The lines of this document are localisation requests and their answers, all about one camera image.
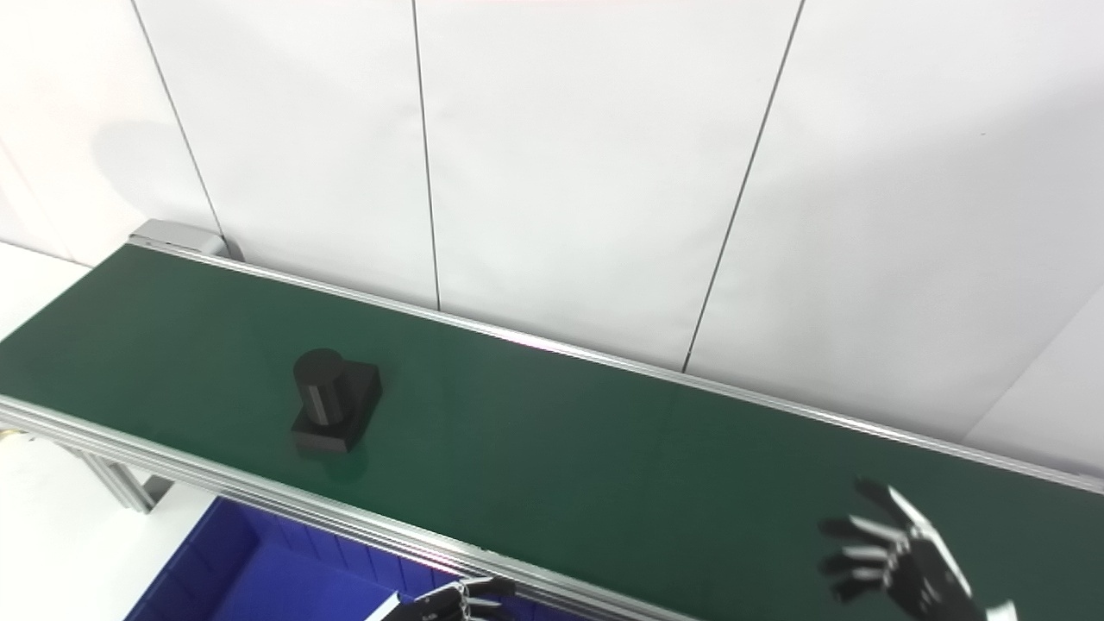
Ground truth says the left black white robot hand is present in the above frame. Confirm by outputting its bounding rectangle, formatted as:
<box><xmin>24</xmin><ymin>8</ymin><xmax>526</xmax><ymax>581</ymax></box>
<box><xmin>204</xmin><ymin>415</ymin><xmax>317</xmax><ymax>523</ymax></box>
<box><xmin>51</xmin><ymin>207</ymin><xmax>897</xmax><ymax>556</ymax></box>
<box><xmin>366</xmin><ymin>575</ymin><xmax>518</xmax><ymax>621</ymax></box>

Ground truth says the black block with cylinder part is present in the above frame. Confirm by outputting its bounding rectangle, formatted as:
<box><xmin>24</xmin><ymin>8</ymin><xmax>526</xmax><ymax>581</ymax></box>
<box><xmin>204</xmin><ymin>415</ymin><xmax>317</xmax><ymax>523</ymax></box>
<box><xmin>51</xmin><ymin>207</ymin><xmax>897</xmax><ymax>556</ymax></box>
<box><xmin>290</xmin><ymin>348</ymin><xmax>384</xmax><ymax>457</ymax></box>

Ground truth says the grey conveyor end housing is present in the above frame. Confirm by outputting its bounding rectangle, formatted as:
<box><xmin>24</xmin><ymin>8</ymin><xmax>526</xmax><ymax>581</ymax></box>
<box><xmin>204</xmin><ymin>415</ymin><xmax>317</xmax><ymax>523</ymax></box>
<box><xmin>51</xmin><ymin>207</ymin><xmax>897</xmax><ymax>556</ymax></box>
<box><xmin>129</xmin><ymin>218</ymin><xmax>248</xmax><ymax>260</ymax></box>

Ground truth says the blue plastic bin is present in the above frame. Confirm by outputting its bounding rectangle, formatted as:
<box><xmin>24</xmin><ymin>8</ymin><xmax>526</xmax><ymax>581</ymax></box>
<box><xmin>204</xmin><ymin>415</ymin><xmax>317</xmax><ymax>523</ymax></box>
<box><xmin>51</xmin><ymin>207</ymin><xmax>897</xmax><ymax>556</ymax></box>
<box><xmin>125</xmin><ymin>496</ymin><xmax>561</xmax><ymax>621</ymax></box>

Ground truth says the green conveyor belt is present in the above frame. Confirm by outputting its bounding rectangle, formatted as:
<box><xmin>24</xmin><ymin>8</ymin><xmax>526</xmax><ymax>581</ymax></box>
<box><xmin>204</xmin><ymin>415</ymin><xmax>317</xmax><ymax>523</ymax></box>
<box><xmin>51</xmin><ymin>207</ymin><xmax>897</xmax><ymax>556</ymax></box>
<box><xmin>0</xmin><ymin>233</ymin><xmax>1104</xmax><ymax>621</ymax></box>
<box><xmin>0</xmin><ymin>244</ymin><xmax>1104</xmax><ymax>621</ymax></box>

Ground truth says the aluminium conveyor leg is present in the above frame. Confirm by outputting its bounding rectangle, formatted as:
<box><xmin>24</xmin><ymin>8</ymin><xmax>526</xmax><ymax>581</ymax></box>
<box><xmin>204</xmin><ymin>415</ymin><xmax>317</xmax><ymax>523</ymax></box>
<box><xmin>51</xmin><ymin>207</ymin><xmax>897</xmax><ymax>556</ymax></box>
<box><xmin>52</xmin><ymin>436</ymin><xmax>175</xmax><ymax>517</ymax></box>

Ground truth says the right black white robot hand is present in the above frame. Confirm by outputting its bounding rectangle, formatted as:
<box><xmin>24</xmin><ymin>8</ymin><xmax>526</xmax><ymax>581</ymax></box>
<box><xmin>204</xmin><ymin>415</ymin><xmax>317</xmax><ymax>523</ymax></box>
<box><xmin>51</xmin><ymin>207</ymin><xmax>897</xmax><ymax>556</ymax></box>
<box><xmin>817</xmin><ymin>479</ymin><xmax>1019</xmax><ymax>621</ymax></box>

